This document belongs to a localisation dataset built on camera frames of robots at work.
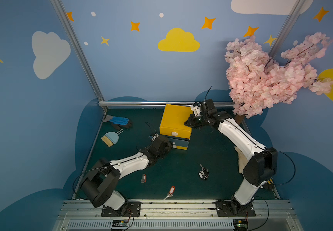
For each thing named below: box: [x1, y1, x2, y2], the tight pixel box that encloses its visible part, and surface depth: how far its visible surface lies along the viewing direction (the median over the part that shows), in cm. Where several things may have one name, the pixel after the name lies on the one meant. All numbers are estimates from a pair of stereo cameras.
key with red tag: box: [163, 185, 176, 201], surface depth 82 cm
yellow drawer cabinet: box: [159, 103, 193, 151], surface depth 87 cm
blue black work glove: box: [102, 115, 133, 130], surface depth 112 cm
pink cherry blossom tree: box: [224, 32, 333, 118], surface depth 67 cm
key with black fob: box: [198, 163, 209, 180], surface depth 88 cm
